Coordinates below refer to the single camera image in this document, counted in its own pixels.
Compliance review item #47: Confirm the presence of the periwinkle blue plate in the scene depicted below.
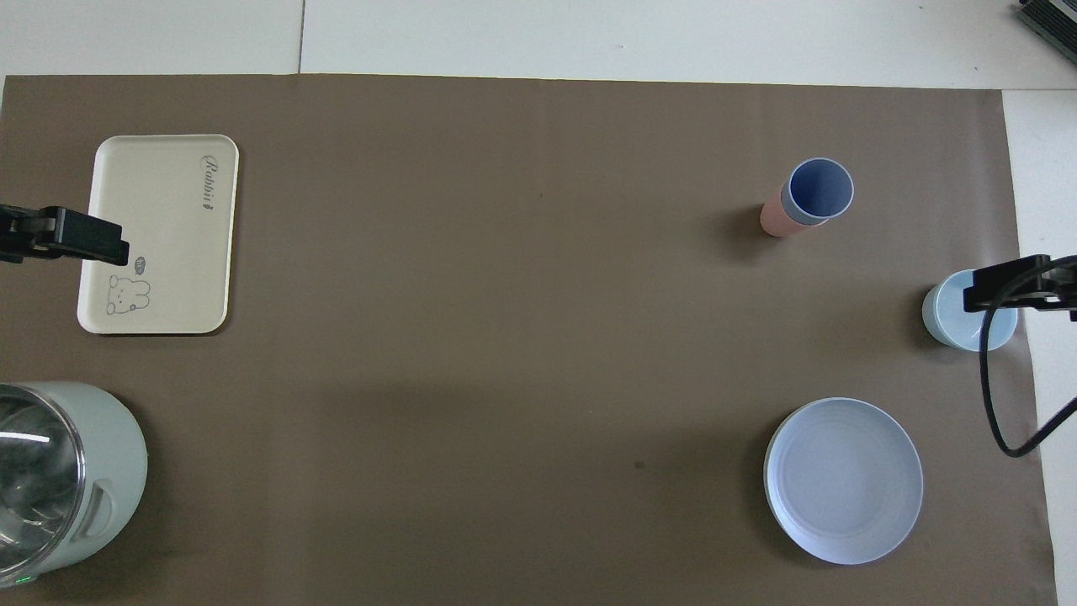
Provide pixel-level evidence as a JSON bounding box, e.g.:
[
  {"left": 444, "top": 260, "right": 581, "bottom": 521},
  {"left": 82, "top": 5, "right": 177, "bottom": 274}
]
[{"left": 763, "top": 397, "right": 925, "bottom": 566}]

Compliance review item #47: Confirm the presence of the light blue bowl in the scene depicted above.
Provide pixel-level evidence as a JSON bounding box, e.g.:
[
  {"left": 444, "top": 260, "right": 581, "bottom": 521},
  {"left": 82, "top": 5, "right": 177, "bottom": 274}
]
[{"left": 921, "top": 269, "right": 1019, "bottom": 352}]

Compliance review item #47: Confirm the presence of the blue cup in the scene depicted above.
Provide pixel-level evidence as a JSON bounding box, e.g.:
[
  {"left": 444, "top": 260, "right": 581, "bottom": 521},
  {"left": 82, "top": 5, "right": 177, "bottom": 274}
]
[{"left": 781, "top": 157, "right": 855, "bottom": 226}]

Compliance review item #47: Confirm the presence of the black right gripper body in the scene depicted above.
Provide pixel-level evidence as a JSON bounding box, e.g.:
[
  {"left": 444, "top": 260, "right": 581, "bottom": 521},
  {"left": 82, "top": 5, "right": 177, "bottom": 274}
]
[{"left": 1039, "top": 255, "right": 1077, "bottom": 321}]

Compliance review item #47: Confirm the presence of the brown table mat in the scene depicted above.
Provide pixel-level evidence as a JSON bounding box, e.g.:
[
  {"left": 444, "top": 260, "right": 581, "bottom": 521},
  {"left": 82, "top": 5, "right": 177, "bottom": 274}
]
[{"left": 0, "top": 74, "right": 1059, "bottom": 606}]

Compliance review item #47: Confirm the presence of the cream rabbit print tray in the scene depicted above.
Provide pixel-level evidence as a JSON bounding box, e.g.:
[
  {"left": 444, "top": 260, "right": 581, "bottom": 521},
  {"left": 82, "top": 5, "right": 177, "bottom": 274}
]
[{"left": 77, "top": 134, "right": 240, "bottom": 336}]

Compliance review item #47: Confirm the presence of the grey ribbed device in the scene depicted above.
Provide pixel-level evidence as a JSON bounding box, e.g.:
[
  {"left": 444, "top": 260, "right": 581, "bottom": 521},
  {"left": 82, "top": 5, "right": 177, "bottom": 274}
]
[{"left": 1014, "top": 0, "right": 1077, "bottom": 60}]

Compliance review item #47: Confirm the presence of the glass pot lid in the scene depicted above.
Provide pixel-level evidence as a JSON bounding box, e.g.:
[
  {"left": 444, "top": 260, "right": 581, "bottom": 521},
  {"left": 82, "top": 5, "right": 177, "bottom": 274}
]
[{"left": 0, "top": 394, "right": 88, "bottom": 566}]

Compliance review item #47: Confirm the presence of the pink cup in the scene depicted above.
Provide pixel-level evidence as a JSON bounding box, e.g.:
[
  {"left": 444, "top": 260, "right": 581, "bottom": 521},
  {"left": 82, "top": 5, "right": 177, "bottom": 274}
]
[{"left": 760, "top": 189, "right": 830, "bottom": 238}]

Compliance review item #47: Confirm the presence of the pale green electric pot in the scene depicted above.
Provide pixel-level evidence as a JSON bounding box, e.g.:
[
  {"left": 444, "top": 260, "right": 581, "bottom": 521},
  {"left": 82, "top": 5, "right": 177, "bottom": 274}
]
[{"left": 0, "top": 381, "right": 149, "bottom": 588}]

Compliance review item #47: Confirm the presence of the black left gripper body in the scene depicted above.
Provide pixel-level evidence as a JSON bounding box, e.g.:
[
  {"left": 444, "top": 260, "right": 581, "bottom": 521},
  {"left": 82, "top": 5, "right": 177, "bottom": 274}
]
[{"left": 0, "top": 205, "right": 56, "bottom": 263}]

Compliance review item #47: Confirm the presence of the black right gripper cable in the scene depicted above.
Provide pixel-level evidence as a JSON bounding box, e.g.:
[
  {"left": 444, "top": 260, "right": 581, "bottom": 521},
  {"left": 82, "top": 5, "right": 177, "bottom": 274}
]
[{"left": 979, "top": 257, "right": 1077, "bottom": 460}]

